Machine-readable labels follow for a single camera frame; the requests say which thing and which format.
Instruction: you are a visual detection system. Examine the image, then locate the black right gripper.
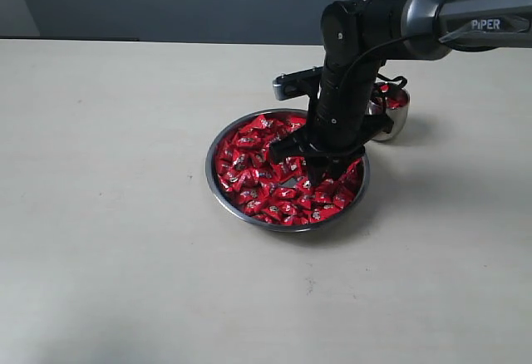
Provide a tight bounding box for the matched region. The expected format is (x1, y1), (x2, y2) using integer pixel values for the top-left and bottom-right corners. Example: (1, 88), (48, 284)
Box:
(269, 68), (393, 187)

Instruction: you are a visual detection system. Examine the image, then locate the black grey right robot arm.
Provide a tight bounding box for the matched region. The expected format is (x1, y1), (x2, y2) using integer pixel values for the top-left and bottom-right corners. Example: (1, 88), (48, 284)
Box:
(269, 0), (531, 184)

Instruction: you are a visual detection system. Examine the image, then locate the pile of red wrapped candies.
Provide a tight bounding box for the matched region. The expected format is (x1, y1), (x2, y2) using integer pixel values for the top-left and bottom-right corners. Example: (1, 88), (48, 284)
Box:
(214, 114), (362, 226)

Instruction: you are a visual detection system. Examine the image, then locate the silver metal bowl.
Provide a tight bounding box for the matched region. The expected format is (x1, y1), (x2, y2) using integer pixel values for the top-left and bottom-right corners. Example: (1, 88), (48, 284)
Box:
(204, 108), (371, 234)

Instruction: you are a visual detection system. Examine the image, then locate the stainless steel cup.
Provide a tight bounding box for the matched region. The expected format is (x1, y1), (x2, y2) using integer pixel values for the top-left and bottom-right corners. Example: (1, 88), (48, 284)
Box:
(366, 96), (410, 142)

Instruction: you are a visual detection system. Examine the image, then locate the red object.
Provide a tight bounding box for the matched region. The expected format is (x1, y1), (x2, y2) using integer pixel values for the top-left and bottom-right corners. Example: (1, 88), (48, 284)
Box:
(372, 82), (410, 110)

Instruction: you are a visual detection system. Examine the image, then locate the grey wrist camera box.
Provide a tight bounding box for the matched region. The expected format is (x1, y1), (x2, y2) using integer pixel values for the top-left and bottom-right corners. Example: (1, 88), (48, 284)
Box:
(273, 66), (323, 101)

